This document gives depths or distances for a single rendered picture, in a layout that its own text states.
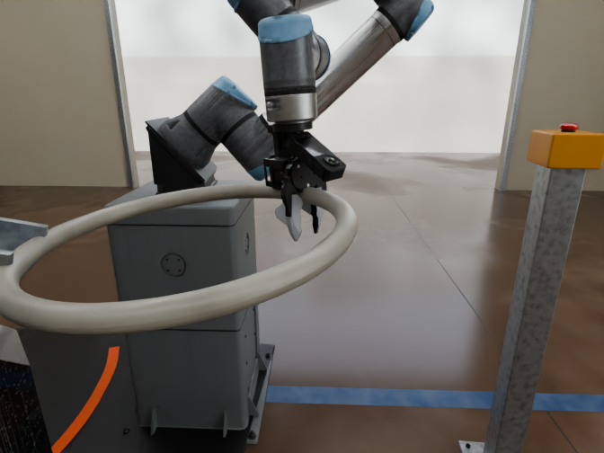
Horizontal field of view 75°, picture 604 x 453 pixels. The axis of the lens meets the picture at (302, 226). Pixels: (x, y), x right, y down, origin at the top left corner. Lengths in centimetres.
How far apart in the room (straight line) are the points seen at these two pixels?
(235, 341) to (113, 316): 101
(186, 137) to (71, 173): 492
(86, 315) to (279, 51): 47
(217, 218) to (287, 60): 65
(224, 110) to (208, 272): 51
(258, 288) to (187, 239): 88
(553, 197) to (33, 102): 591
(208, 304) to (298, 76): 42
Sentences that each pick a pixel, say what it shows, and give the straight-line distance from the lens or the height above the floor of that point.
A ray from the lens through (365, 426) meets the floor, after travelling 166.
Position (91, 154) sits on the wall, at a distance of 597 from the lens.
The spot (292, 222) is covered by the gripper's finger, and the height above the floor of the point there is 95.
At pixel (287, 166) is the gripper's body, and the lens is 69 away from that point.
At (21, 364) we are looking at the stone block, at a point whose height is 59.
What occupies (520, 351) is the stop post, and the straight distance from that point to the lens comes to 131.
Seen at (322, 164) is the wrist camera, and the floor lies 106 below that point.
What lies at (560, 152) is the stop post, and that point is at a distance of 110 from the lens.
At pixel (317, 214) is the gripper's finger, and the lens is 75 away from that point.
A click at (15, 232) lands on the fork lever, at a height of 97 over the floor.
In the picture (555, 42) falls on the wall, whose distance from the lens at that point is 583.
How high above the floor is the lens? 116
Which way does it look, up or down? 18 degrees down
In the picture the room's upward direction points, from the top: straight up
